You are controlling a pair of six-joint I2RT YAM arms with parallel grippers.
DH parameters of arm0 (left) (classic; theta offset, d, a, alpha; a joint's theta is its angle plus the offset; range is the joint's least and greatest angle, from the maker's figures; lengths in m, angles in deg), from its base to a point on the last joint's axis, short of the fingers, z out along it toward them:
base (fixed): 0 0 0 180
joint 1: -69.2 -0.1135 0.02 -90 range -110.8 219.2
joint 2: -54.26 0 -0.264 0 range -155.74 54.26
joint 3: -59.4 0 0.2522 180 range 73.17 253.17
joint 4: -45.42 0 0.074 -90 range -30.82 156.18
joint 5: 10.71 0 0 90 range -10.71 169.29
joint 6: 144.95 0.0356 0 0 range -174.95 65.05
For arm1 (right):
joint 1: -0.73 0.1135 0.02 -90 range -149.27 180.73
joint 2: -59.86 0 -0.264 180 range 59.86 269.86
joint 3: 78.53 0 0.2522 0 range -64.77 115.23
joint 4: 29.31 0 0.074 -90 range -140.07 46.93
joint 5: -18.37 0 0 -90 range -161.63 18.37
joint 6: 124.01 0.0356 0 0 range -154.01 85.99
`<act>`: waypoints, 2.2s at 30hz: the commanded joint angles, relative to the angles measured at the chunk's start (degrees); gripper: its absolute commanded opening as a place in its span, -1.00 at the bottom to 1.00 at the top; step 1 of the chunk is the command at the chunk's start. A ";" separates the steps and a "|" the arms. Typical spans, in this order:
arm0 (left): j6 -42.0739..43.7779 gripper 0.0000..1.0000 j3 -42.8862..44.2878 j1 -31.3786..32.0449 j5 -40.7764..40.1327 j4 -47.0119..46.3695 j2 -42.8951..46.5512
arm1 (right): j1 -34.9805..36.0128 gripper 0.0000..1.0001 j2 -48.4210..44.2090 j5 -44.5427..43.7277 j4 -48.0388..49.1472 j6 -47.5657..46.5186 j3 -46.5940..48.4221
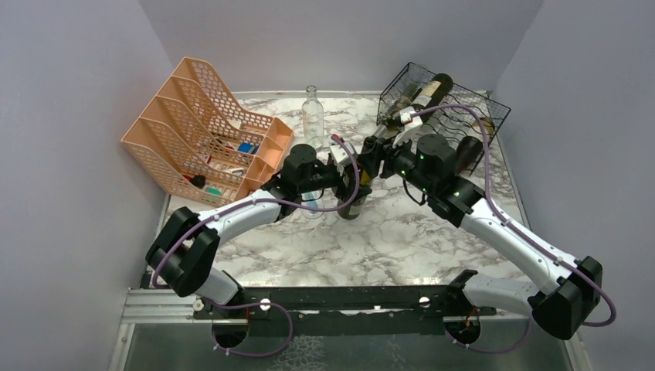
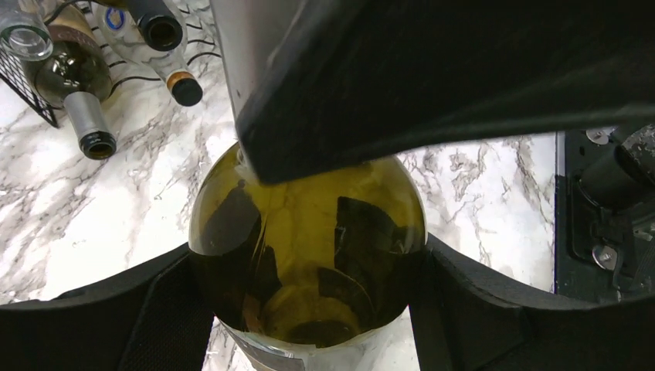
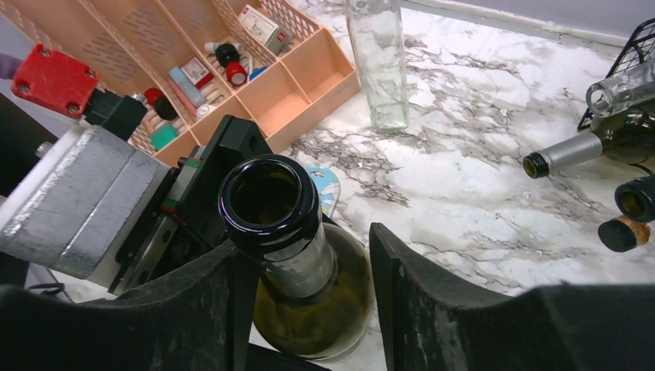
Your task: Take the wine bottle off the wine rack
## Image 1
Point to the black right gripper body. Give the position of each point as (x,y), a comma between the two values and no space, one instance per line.
(385,151)

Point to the green bottle silver cap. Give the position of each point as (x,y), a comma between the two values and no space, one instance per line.
(390,124)

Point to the clear glass bottle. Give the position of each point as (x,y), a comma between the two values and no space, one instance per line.
(312,112)

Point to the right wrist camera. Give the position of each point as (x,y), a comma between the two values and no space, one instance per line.
(409,124)

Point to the green bottle brown label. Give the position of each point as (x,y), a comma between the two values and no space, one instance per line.
(353,209)

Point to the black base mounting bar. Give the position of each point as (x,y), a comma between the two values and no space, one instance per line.
(334,311)

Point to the amber bottle gold cap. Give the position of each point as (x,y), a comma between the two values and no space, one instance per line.
(470,148)

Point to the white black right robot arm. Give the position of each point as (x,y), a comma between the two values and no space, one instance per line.
(560,294)

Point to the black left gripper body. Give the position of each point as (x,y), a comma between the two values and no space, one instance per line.
(334,179)

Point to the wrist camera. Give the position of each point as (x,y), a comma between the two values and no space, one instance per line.
(340,152)
(409,124)

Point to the peach plastic desk organizer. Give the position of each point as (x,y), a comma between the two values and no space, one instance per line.
(198,142)

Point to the black wire wine rack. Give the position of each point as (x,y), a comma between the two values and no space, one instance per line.
(453,123)

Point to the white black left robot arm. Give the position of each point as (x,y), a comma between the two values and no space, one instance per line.
(182,254)

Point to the green bottle black cap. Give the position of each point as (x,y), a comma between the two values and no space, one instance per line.
(433,93)

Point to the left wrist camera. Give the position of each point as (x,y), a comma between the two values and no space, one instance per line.
(340,152)

